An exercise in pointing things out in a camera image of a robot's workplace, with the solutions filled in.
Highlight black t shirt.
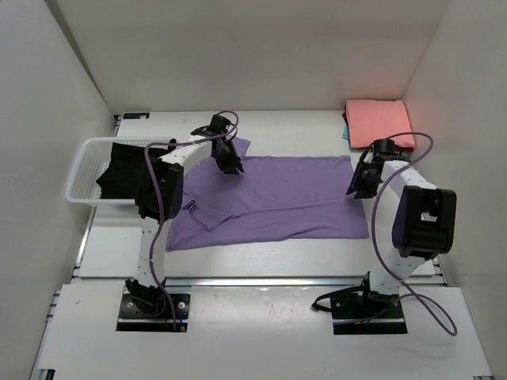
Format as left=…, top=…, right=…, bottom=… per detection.
left=96, top=142, right=156, bottom=200

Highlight white plastic basket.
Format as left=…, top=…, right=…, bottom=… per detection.
left=65, top=137, right=155, bottom=207

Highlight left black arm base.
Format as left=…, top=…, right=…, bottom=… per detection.
left=116, top=287, right=191, bottom=333

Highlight pink folded t shirt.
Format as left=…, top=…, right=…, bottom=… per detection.
left=345, top=99, right=412, bottom=150

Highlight purple t shirt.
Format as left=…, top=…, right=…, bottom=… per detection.
left=166, top=139, right=369, bottom=251

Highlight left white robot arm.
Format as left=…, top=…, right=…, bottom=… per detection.
left=126, top=111, right=244, bottom=315

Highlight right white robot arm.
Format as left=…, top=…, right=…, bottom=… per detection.
left=346, top=139, right=457, bottom=317

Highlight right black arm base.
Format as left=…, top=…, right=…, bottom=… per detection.
left=311, top=275, right=408, bottom=336

